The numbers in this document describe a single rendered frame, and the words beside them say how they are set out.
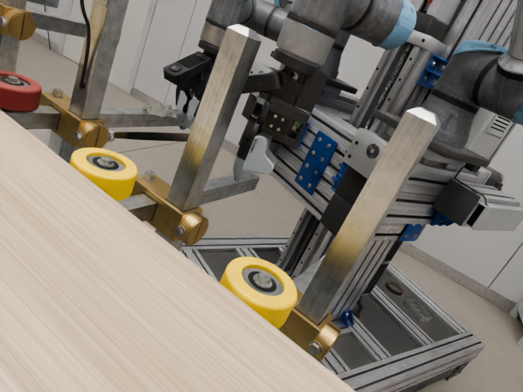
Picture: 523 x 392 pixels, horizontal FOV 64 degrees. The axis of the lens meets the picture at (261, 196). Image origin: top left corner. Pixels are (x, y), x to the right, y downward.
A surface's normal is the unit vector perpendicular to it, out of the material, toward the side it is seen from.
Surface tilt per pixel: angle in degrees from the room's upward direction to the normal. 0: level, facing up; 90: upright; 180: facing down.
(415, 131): 90
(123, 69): 90
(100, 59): 90
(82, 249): 0
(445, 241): 90
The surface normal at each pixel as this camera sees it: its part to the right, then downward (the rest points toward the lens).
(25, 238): 0.38, -0.84
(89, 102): 0.78, 0.51
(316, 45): 0.28, 0.50
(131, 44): -0.40, 0.22
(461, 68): -0.81, -0.11
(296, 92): -0.18, 0.33
